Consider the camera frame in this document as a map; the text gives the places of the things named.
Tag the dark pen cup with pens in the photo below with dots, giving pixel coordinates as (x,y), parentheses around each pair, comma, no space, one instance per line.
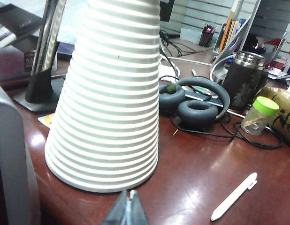
(206,38)

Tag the row of upright books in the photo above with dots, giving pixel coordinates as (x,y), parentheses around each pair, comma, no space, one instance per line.
(227,35)

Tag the yellow card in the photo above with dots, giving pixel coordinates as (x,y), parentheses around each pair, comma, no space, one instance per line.
(45,120)

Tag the white plastic pen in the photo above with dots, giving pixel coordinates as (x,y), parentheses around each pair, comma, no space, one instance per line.
(231,199)

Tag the black over-ear headphones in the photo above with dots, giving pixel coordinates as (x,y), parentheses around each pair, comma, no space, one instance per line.
(196,112)

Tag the grey rounded appliance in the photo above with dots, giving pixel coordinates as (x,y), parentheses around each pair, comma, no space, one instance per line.
(13,152)

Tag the silver model aircraft on stand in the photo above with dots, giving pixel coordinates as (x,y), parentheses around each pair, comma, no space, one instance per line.
(48,35)

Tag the black steel-rimmed thermos mug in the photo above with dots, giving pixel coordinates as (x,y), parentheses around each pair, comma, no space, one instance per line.
(243,86)

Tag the large monitor with silver stand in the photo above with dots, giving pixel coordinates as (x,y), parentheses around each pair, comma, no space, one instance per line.
(243,30)

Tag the white ribbed thermos jug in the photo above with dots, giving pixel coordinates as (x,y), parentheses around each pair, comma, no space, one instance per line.
(107,112)

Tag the clear jar with green lid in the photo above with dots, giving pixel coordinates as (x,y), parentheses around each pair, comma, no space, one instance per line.
(257,117)

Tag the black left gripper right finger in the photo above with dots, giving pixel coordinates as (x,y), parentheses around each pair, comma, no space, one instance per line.
(138,214)

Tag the gold packet with black writing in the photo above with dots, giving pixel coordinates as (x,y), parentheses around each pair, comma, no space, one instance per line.
(285,117)

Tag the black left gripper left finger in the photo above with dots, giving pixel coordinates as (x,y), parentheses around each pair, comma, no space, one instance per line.
(116,214)

